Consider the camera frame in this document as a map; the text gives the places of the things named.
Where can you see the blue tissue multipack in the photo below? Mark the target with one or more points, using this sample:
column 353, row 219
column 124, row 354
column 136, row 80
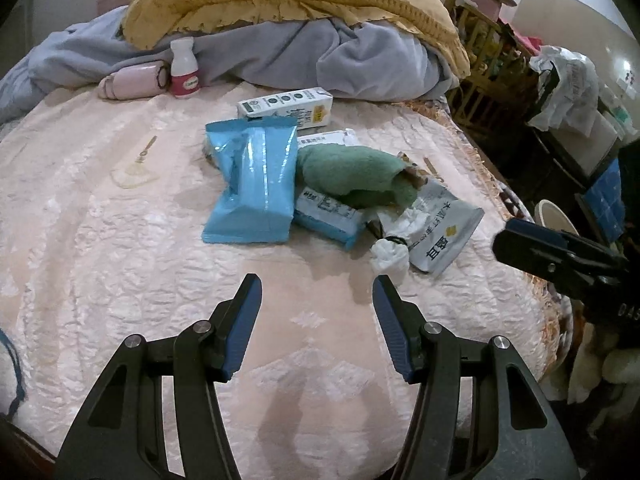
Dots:
column 605, row 200

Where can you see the white long carton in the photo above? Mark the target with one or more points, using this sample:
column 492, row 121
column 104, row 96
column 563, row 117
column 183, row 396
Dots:
column 325, row 138

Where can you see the white foam box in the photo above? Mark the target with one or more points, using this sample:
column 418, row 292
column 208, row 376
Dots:
column 597, row 145

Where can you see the green fluffy towel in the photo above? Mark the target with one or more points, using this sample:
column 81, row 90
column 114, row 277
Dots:
column 350, row 172

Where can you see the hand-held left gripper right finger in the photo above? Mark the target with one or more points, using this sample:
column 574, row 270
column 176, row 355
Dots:
column 392, row 330

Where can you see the grey blue blanket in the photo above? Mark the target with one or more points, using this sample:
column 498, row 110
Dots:
column 300, row 55

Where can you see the light blue small box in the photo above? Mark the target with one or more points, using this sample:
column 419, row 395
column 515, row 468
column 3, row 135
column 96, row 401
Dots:
column 325, row 215

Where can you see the white tissue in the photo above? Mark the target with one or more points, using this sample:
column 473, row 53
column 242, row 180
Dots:
column 392, row 255

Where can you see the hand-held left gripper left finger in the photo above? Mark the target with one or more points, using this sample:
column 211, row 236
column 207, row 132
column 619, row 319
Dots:
column 242, row 330

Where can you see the pink textured bedspread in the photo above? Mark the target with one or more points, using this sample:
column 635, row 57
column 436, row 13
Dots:
column 125, row 260

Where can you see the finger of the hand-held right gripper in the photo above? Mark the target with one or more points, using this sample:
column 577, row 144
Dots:
column 540, row 232
column 535, row 257

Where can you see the cream round bin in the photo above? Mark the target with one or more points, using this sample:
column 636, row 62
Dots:
column 547, row 215

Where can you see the large light blue packet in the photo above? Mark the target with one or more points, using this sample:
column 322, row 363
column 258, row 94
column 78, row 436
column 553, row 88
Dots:
column 250, row 185

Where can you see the wooden crib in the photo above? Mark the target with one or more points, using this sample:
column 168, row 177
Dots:
column 462, row 102

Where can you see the cream fluffy cloth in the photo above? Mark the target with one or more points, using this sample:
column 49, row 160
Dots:
column 615, row 375

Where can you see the white printed pouch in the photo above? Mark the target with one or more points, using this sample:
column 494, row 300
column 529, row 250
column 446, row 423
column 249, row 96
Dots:
column 445, row 230

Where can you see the pink pouch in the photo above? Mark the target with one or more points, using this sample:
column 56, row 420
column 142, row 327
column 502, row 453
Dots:
column 132, row 80

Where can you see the white bottle pink label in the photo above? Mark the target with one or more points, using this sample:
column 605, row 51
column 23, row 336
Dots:
column 184, row 72

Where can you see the white plastic bag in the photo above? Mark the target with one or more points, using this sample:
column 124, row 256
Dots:
column 565, row 85

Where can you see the white green milk carton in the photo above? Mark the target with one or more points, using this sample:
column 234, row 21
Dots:
column 280, row 105

